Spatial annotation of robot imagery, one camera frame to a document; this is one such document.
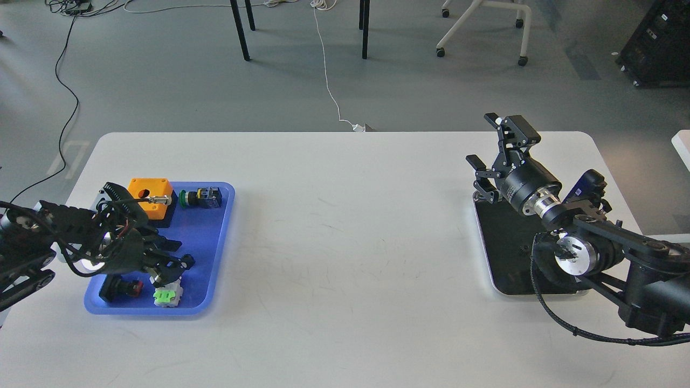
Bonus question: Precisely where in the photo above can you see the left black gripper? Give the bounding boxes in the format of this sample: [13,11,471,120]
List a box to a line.
[100,226,185,286]

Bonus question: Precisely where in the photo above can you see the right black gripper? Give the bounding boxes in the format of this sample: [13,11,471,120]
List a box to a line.
[466,113,562,216]

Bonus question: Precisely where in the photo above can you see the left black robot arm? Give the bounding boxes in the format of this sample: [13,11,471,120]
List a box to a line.
[1,182,195,311]

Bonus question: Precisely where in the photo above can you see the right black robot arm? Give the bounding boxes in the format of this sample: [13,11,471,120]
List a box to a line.
[466,113,689,347]

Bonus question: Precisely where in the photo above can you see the blue plastic tray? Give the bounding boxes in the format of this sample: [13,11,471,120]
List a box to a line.
[84,182,235,317]

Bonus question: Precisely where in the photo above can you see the silver metal tray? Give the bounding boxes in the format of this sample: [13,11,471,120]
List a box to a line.
[472,188,589,297]

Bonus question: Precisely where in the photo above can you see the orange button box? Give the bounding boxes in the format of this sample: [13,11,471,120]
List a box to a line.
[128,177,178,228]

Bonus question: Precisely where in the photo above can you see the red and black push button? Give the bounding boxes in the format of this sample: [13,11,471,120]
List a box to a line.
[99,274,143,303]

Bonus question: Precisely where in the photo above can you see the white chair base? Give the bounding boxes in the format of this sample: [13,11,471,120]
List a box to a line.
[436,0,533,67]

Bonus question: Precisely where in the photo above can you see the black equipment case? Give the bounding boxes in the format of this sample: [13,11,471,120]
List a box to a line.
[616,1,689,88]

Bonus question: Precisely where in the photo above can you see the black table legs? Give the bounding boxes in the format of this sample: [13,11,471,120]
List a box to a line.
[229,0,371,61]

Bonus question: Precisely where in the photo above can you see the green and silver switch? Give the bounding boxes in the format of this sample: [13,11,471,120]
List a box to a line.
[153,277,183,308]

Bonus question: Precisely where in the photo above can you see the green and yellow button switch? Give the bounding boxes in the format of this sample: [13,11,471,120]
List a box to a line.
[179,186,223,209]

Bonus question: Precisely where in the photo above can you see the black cable on floor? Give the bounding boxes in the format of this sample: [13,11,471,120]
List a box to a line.
[8,0,130,205]

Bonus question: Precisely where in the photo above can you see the white cable on floor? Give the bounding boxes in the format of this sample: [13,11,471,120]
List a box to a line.
[264,0,357,129]

